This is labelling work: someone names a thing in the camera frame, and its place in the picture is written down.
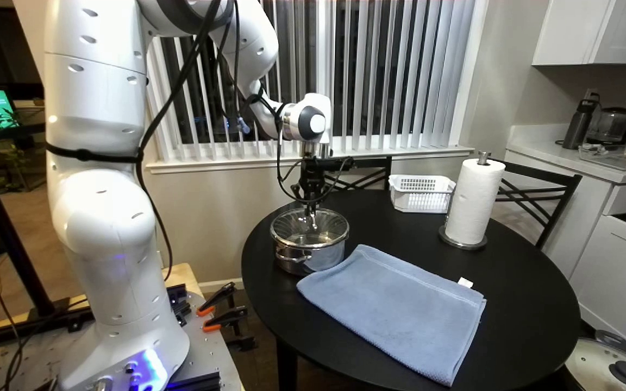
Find robot mounting platform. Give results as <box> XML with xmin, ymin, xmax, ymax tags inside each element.
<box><xmin>0</xmin><ymin>261</ymin><xmax>248</xmax><ymax>391</ymax></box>

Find silver cooker black knob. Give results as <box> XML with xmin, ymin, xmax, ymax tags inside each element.
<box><xmin>562</xmin><ymin>327</ymin><xmax>626</xmax><ymax>391</ymax></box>

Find light blue cloth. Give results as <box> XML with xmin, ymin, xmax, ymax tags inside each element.
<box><xmin>295</xmin><ymin>244</ymin><xmax>489</xmax><ymax>389</ymax></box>

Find black countertop appliance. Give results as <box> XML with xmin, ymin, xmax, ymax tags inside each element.
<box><xmin>584</xmin><ymin>104</ymin><xmax>626</xmax><ymax>152</ymax></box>

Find black orange clamp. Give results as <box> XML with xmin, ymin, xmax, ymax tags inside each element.
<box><xmin>202</xmin><ymin>303</ymin><xmax>251</xmax><ymax>343</ymax></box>
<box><xmin>198</xmin><ymin>281</ymin><xmax>239</xmax><ymax>316</ymax></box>

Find black chair crossed back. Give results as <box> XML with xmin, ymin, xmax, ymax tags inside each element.
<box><xmin>496</xmin><ymin>158</ymin><xmax>584</xmax><ymax>253</ymax></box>
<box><xmin>321</xmin><ymin>155</ymin><xmax>392</xmax><ymax>197</ymax></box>

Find steel paper towel holder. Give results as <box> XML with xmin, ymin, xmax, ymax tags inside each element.
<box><xmin>437</xmin><ymin>149</ymin><xmax>491</xmax><ymax>255</ymax></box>

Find white plastic basket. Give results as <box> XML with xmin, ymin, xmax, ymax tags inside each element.
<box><xmin>386</xmin><ymin>171</ymin><xmax>458</xmax><ymax>218</ymax></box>

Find white wall cabinet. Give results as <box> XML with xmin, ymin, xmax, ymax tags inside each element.
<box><xmin>531</xmin><ymin>0</ymin><xmax>626</xmax><ymax>69</ymax></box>

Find black tripod stand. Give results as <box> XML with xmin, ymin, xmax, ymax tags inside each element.
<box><xmin>0</xmin><ymin>127</ymin><xmax>75</xmax><ymax>327</ymax></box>

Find dark water bottle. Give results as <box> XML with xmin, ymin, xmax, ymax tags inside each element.
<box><xmin>561</xmin><ymin>87</ymin><xmax>601</xmax><ymax>152</ymax></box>

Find white kitchen counter cabinet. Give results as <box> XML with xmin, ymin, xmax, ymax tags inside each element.
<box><xmin>501</xmin><ymin>120</ymin><xmax>626</xmax><ymax>354</ymax></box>

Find glass pot lid steel handle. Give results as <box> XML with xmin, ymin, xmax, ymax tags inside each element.
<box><xmin>269</xmin><ymin>205</ymin><xmax>352</xmax><ymax>249</ymax></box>

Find white paper towel roll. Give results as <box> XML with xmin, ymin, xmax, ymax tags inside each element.
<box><xmin>442</xmin><ymin>157</ymin><xmax>508</xmax><ymax>247</ymax></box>

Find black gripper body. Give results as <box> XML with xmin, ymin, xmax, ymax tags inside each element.
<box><xmin>298</xmin><ymin>152</ymin><xmax>336</xmax><ymax>202</ymax></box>

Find white vertical window blinds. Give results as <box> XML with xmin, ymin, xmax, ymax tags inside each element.
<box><xmin>136</xmin><ymin>0</ymin><xmax>489</xmax><ymax>168</ymax></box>

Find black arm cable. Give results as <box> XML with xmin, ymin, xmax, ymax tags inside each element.
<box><xmin>134</xmin><ymin>0</ymin><xmax>223</xmax><ymax>281</ymax></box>

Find stainless steel pot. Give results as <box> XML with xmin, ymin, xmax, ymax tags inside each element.
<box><xmin>268</xmin><ymin>205</ymin><xmax>354</xmax><ymax>279</ymax></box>

